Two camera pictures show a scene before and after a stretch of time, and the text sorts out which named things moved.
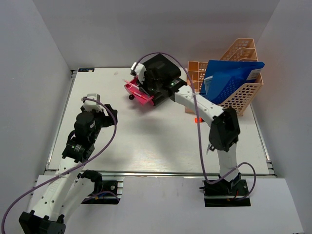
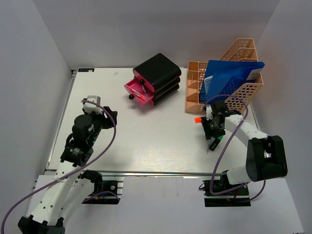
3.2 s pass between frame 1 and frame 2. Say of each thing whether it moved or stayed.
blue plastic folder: stayed
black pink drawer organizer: stayed
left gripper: stayed
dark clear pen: stayed
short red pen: moved
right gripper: moved
